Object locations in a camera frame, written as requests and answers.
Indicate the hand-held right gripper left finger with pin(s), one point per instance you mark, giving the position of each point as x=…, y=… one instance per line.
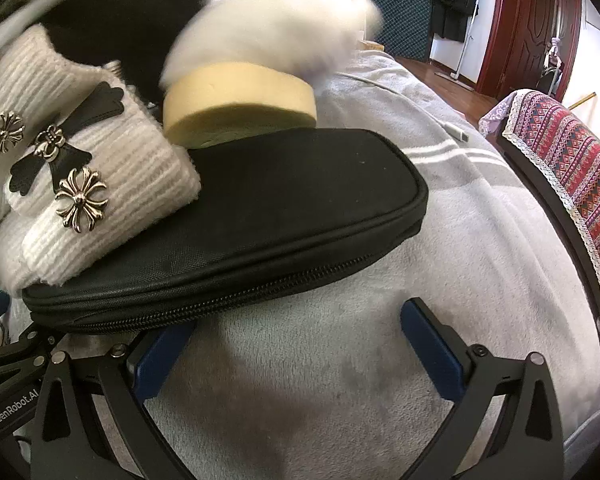
x=155, y=362

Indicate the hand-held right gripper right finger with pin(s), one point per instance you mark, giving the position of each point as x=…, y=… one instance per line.
x=430, y=355

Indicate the black zipper pouch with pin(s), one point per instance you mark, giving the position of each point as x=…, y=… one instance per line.
x=280, y=200

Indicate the white knit hat metal crosses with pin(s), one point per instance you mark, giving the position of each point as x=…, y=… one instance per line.
x=145, y=150

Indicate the red patterned woven cloth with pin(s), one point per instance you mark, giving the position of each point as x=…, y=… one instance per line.
x=570, y=170

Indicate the yellow sponge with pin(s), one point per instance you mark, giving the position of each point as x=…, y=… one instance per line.
x=230, y=110

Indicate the white mop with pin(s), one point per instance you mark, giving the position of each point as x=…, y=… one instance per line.
x=455, y=80

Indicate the black cloth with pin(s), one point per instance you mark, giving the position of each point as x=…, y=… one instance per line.
x=120, y=10

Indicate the red-brown wooden door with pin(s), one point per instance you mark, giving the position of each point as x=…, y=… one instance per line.
x=525, y=25

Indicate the dark teal quilted panel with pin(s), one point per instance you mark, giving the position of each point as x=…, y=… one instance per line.
x=405, y=10

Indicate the black hanging coat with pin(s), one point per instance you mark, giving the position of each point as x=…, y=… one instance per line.
x=455, y=5

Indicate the white fluffy pom-pom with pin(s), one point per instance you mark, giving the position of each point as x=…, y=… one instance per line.
x=280, y=25

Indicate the dark furniture frame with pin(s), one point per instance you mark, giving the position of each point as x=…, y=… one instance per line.
x=540, y=185

